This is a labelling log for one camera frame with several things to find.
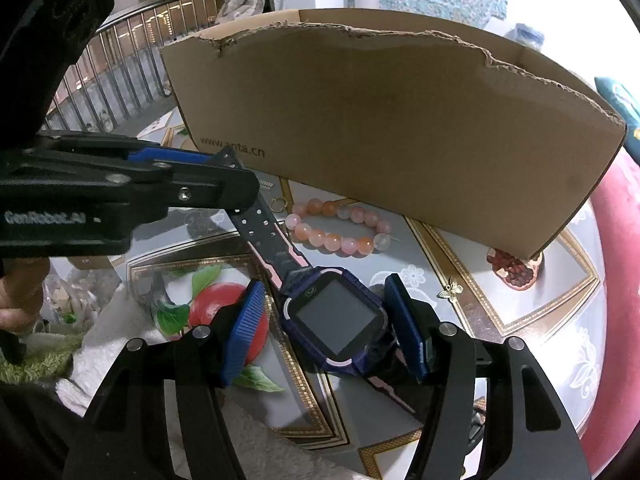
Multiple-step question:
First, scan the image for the pink bead bracelet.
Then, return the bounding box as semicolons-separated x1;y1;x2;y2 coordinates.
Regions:
285;198;393;256

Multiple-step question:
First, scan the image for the white fluffy cloth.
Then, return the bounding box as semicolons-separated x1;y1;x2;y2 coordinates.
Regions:
55;280;361;480

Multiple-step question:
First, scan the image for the teal pillow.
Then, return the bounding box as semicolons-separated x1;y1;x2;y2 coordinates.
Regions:
594;76;640;161

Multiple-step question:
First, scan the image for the person's left hand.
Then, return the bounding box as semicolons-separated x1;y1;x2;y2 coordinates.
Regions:
0;257;51;333

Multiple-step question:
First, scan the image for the gold butterfly charm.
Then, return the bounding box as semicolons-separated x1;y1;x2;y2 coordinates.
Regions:
439;277;463;303

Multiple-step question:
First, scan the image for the black smart watch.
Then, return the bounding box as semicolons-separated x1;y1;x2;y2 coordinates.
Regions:
215;149;436;413

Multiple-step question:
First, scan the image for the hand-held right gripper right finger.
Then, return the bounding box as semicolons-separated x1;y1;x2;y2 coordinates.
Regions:
382;273;593;480

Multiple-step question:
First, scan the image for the green fuzzy cloth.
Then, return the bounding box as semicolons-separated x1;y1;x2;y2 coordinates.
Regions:
0;332;86;386

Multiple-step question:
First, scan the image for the metal stair railing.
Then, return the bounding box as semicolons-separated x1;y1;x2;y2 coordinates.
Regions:
45;0;236;133

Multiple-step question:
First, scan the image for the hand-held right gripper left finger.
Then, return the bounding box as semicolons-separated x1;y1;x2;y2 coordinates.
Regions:
62;280;268;480

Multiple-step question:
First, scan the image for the brown cardboard box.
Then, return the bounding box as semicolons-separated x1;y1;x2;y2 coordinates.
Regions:
159;8;628;261

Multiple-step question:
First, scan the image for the pile of clothes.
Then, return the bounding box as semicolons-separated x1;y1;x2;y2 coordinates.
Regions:
215;0;273;26

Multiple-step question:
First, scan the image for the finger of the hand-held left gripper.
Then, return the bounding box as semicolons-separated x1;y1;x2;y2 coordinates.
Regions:
125;140;246;168
150;162;262;223

